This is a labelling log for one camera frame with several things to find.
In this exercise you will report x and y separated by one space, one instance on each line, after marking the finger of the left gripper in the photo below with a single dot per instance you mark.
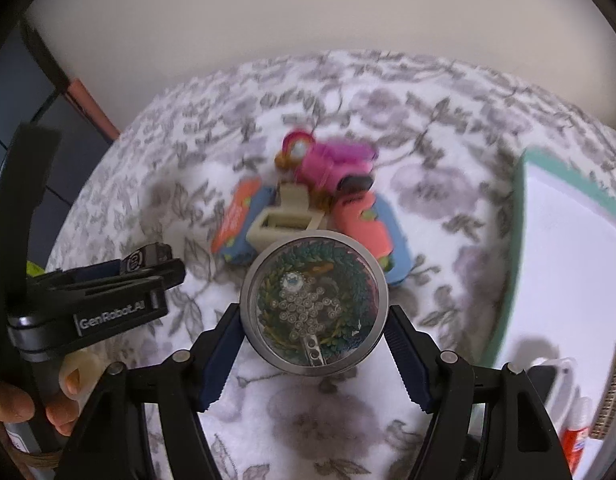
106 280

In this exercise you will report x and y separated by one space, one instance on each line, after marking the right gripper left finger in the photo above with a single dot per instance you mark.
110 440

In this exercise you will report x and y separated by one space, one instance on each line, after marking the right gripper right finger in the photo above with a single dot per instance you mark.
488 424

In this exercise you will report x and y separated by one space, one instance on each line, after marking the white smart watch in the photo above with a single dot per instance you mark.
555 382

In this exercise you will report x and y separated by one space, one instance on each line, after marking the orange blue case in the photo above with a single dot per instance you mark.
369 219
250 197

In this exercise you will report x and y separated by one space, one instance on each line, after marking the cream hair claw clip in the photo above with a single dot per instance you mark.
291 215

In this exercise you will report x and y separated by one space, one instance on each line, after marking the round tin with pearls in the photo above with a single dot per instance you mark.
314 304

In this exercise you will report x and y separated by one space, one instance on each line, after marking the pink kids watch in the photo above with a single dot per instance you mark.
338 168

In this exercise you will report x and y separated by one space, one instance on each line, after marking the black toy car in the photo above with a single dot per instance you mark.
145 257

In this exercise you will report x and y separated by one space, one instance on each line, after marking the red white glue bottle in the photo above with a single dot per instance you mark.
576 431

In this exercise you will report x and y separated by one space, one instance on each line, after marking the gold black patterned lighter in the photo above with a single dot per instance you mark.
606 412

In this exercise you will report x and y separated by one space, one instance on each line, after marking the pink pup toy figure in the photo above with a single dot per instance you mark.
295 146

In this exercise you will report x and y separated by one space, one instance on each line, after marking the left hand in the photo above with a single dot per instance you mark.
75 381

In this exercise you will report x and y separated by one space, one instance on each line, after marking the teal white tray box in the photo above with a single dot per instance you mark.
560 300

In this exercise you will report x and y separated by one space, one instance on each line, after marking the floral white blanket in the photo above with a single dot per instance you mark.
448 136

